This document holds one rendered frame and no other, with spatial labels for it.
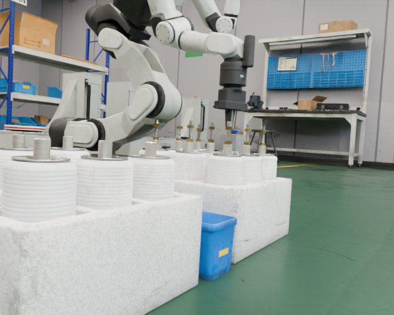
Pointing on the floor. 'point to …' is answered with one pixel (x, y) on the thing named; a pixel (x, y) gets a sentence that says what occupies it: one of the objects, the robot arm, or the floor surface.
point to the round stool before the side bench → (265, 140)
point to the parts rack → (25, 54)
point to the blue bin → (216, 245)
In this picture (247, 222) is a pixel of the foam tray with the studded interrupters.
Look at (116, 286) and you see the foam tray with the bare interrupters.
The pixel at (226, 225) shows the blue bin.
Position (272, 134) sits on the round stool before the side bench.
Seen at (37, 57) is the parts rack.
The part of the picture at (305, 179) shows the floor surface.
